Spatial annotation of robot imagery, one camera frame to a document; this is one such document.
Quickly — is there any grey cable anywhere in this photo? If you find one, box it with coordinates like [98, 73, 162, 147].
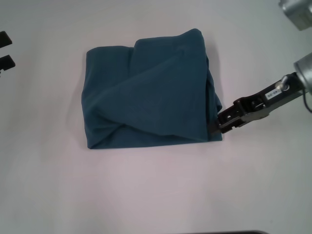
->
[302, 89, 312, 111]

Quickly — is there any teal blue printed t-shirt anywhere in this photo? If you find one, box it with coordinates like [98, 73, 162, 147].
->
[81, 28, 224, 150]

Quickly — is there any silver metal cable connector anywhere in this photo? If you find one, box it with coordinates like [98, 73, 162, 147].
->
[275, 75, 291, 92]

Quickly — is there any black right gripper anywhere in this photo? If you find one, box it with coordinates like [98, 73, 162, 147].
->
[207, 72, 306, 136]

